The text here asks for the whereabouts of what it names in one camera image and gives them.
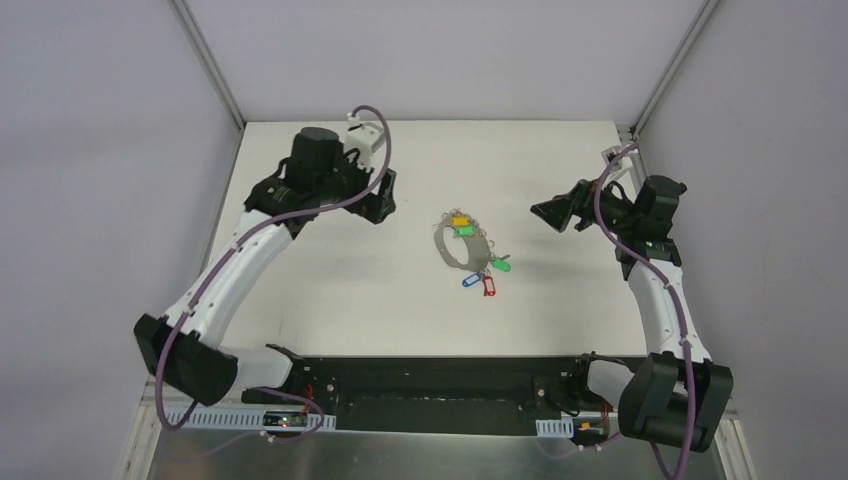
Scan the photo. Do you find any right white cable duct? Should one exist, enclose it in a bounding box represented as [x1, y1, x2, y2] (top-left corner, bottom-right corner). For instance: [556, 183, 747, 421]
[535, 417, 574, 439]

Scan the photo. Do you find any silver key with red tag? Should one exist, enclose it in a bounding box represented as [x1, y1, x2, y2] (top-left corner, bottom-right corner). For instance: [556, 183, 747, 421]
[482, 275, 497, 297]

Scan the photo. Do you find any white cable duct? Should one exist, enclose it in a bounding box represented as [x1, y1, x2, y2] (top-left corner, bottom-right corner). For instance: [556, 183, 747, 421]
[535, 417, 574, 439]
[183, 407, 337, 433]

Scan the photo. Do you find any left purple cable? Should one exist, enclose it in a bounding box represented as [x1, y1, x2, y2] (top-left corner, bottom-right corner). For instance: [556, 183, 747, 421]
[153, 104, 393, 445]

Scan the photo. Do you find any left white cable duct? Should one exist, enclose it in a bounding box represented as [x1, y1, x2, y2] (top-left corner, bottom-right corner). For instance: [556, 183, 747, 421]
[183, 407, 337, 433]

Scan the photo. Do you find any blue key tag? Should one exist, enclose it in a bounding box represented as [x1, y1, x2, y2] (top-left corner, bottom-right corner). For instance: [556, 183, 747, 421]
[461, 273, 483, 288]

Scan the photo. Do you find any green tag with key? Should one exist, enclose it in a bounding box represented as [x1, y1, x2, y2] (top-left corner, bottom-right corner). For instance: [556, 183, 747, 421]
[490, 255, 512, 273]

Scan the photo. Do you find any yellow key tag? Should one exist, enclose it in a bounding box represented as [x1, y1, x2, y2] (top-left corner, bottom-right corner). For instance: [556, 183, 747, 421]
[450, 216, 472, 227]

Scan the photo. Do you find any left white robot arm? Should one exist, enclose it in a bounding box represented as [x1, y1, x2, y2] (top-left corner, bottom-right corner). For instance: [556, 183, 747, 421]
[133, 122, 396, 406]

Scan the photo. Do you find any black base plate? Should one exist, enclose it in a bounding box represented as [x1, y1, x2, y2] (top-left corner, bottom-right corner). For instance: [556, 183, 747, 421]
[241, 356, 610, 436]

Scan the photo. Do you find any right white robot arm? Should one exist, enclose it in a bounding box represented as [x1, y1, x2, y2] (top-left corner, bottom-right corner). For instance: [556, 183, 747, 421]
[530, 175, 734, 453]

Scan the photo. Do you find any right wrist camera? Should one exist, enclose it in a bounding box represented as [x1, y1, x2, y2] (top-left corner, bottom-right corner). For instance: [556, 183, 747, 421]
[600, 142, 642, 187]

